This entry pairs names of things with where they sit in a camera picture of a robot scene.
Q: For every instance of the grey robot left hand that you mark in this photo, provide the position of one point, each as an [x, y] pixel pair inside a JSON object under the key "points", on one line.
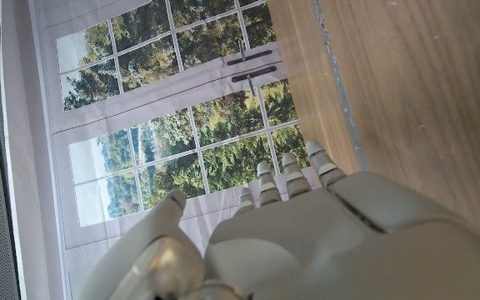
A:
{"points": [[315, 241]]}

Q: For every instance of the printed window forest backdrop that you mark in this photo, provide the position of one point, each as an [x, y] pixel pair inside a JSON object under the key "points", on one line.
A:
{"points": [[161, 96]]}

